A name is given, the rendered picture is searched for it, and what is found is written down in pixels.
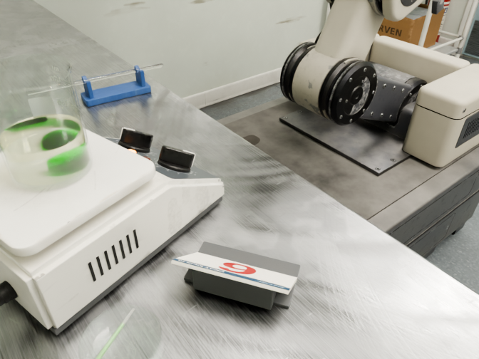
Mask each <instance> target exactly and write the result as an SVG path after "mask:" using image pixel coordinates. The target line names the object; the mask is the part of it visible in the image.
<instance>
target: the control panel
mask: <svg viewBox="0 0 479 359"><path fill-rule="evenodd" d="M105 139H107V140H110V141H111V142H114V143H115V144H117V145H118V143H119V141H120V139H114V138H106V137H105ZM136 154H138V155H140V156H142V157H143V156H146V157H149V158H150V161H152V162H153V164H154V165H155V171H156V172H159V173H160V174H162V175H165V176H166V177H169V178H171V179H210V178H219V177H216V176H214V175H211V174H210V173H208V172H206V171H204V170H201V169H199V168H197V167H195V166H192V167H191V168H190V169H191V170H190V172H177V171H174V170H169V169H167V168H165V167H163V166H161V165H159V164H158V160H159V156H160V150H158V149H156V148H154V147H150V152H149V153H143V152H136Z"/></svg>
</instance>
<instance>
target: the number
mask: <svg viewBox="0 0 479 359"><path fill-rule="evenodd" d="M180 259H182V260H186V261H190V262H193V263H196V264H202V265H204V266H209V267H212V268H216V269H220V270H223V271H228V272H232V273H234V274H239V275H243V276H247V277H250V278H254V279H259V280H262V281H266V282H270V283H275V284H277V285H280V286H286V287H287V286H288V285H289V283H290V282H291V280H292V279H293V277H290V276H285V275H282V274H277V273H274V272H271V271H265V270H262V269H257V268H254V267H251V266H246V265H243V264H238V263H235V262H231V261H226V260H223V259H219V258H215V257H212V256H207V255H204V254H193V255H190V256H186V257H183V258H180Z"/></svg>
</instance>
